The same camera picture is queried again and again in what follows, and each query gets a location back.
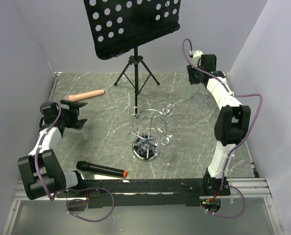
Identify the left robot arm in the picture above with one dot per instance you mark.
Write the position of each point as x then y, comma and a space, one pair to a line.
40, 171

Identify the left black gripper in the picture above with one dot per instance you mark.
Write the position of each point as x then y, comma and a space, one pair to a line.
74, 111

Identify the chrome wine glass rack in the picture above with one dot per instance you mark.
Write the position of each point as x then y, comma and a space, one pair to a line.
148, 126

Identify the black perforated music stand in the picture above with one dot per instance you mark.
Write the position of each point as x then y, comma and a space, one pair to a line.
118, 26

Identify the beige microphone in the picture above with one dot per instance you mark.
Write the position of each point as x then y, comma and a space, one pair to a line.
82, 96

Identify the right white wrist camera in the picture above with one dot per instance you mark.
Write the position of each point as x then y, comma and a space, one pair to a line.
195, 57

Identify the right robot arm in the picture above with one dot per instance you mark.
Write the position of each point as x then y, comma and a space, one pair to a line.
233, 120

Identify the aluminium frame rail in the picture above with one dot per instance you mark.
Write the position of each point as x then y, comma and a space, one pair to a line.
249, 210

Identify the black microphone orange end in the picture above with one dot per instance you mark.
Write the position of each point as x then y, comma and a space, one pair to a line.
99, 169

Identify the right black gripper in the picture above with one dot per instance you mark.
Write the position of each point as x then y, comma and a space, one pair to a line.
190, 71

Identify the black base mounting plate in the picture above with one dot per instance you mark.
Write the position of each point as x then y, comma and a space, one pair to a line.
148, 192

